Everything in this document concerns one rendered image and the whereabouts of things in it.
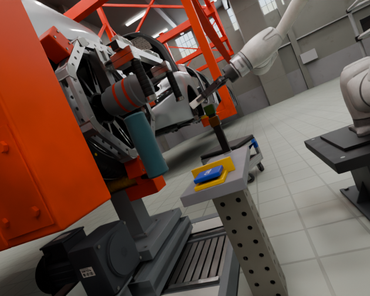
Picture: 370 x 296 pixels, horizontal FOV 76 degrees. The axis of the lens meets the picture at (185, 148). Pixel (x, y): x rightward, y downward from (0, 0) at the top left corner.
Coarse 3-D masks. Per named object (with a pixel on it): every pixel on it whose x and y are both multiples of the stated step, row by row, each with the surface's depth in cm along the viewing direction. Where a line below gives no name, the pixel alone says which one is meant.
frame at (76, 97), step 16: (80, 48) 92; (64, 64) 83; (64, 80) 82; (80, 96) 82; (80, 112) 86; (144, 112) 133; (80, 128) 83; (96, 128) 83; (96, 144) 89; (112, 144) 90; (128, 160) 99
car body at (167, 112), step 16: (176, 80) 370; (192, 80) 446; (208, 80) 647; (160, 96) 351; (192, 96) 444; (160, 112) 350; (176, 112) 357; (192, 112) 378; (160, 128) 357; (176, 128) 717
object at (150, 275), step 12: (180, 228) 117; (192, 228) 129; (168, 240) 113; (180, 240) 113; (168, 252) 100; (180, 252) 109; (144, 264) 94; (156, 264) 96; (168, 264) 96; (132, 276) 88; (144, 276) 89; (156, 276) 87; (168, 276) 94; (132, 288) 86; (144, 288) 84; (156, 288) 85
